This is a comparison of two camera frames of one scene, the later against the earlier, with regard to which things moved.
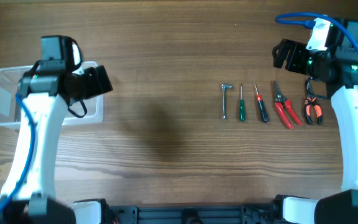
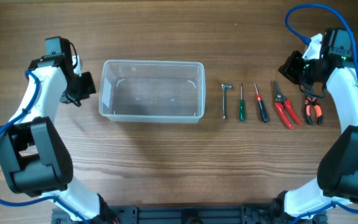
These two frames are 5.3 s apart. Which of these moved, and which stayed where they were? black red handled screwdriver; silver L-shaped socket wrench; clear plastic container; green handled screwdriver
Moved: clear plastic container
Stayed: silver L-shaped socket wrench; black red handled screwdriver; green handled screwdriver
